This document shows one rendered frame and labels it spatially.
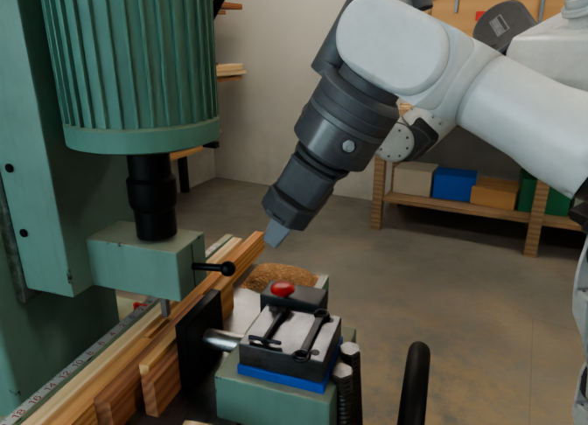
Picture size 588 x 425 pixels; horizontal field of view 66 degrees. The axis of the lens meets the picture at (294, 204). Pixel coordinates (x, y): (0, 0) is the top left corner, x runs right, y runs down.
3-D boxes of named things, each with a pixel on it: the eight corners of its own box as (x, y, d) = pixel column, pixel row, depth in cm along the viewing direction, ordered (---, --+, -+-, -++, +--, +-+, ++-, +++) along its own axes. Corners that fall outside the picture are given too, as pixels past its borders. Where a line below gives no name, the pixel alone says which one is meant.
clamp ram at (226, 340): (234, 400, 54) (231, 337, 51) (180, 386, 56) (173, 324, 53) (263, 354, 62) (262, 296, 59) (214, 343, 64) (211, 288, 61)
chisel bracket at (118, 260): (182, 313, 57) (176, 253, 54) (92, 295, 61) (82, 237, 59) (210, 285, 64) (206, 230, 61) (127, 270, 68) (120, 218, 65)
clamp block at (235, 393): (327, 472, 49) (329, 407, 46) (215, 439, 53) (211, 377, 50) (354, 380, 62) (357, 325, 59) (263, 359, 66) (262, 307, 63)
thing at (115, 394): (115, 435, 50) (109, 403, 48) (98, 430, 51) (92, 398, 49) (213, 321, 70) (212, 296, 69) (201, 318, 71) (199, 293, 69)
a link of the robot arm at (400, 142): (402, 165, 103) (480, 91, 95) (407, 183, 91) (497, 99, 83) (365, 131, 101) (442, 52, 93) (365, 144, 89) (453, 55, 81)
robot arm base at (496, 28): (488, 84, 96) (530, 40, 93) (532, 111, 87) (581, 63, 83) (454, 43, 87) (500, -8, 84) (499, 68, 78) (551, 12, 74)
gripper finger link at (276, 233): (260, 234, 55) (283, 194, 52) (282, 249, 55) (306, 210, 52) (255, 240, 53) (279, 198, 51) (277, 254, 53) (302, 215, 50)
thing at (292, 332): (323, 394, 47) (325, 351, 46) (228, 372, 51) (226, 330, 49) (349, 324, 59) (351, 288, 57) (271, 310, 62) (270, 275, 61)
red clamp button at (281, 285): (290, 300, 55) (290, 292, 54) (267, 296, 56) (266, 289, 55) (297, 288, 57) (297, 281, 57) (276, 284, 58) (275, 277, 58)
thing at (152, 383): (157, 418, 52) (153, 383, 51) (145, 414, 53) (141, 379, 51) (224, 335, 67) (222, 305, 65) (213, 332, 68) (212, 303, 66)
